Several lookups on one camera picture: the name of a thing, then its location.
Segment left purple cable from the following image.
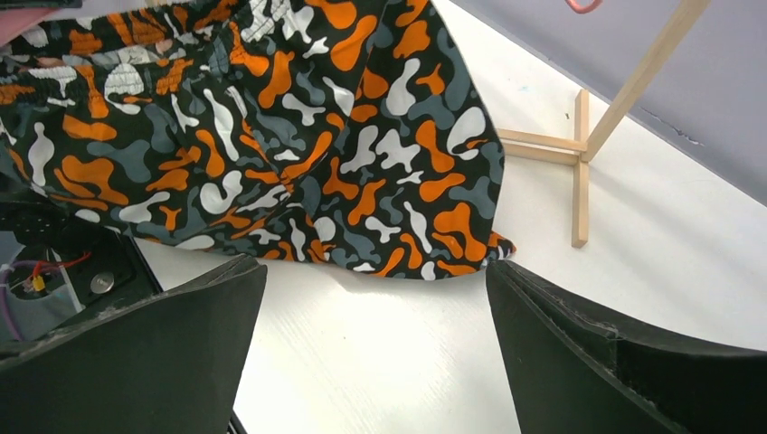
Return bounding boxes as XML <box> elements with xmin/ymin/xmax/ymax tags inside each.
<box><xmin>0</xmin><ymin>260</ymin><xmax>43</xmax><ymax>343</ymax></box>

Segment thin pink hanger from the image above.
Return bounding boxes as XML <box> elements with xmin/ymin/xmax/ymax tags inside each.
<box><xmin>565</xmin><ymin>0</ymin><xmax>602</xmax><ymax>14</ymax></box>

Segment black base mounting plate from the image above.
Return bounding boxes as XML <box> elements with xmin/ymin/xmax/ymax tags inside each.
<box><xmin>1</xmin><ymin>193</ymin><xmax>162</xmax><ymax>343</ymax></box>

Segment pink plastic hanger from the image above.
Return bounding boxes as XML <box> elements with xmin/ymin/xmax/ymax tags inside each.
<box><xmin>1</xmin><ymin>7</ymin><xmax>59</xmax><ymax>45</ymax></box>

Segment orange camouflage shorts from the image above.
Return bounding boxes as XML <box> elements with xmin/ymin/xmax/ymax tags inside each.
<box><xmin>1</xmin><ymin>1</ymin><xmax>515</xmax><ymax>280</ymax></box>

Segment wooden clothes rack frame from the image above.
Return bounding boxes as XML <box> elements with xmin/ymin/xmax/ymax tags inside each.
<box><xmin>496</xmin><ymin>0</ymin><xmax>713</xmax><ymax>250</ymax></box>

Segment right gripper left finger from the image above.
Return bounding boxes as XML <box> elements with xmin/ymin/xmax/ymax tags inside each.
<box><xmin>1</xmin><ymin>257</ymin><xmax>268</xmax><ymax>433</ymax></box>

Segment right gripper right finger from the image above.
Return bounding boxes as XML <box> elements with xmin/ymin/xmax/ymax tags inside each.
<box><xmin>486</xmin><ymin>261</ymin><xmax>766</xmax><ymax>433</ymax></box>

